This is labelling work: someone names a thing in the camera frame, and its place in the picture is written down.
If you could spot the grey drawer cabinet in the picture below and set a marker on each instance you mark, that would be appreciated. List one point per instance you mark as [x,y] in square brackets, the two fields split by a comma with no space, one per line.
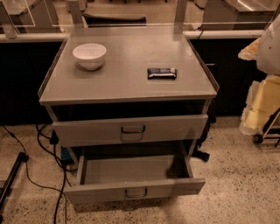
[120,88]

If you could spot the dark blue snack bar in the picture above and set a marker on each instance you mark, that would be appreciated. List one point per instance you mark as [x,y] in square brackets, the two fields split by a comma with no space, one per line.
[162,73]

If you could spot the translucent amber gripper body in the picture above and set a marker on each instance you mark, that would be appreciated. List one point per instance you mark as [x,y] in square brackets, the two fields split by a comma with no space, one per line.
[269,52]

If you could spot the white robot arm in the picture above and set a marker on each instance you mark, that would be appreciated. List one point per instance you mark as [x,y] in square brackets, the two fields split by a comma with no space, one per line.
[265,50]

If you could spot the grey drawer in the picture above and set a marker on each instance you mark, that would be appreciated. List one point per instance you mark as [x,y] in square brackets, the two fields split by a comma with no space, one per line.
[133,174]
[130,130]

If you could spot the wheeled cart base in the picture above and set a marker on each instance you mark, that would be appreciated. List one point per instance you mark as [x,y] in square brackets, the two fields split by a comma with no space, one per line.
[269,130]

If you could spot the black floor stand bar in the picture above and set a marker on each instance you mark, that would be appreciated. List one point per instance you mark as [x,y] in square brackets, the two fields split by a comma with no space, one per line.
[6,185]

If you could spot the white ceramic bowl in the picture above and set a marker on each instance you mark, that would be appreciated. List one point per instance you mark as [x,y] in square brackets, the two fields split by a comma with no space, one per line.
[90,56]

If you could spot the blue box behind cabinet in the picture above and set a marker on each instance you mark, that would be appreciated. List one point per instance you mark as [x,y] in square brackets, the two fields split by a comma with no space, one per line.
[65,155]

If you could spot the grey top drawer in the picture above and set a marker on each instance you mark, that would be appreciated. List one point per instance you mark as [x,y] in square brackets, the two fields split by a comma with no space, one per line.
[130,130]

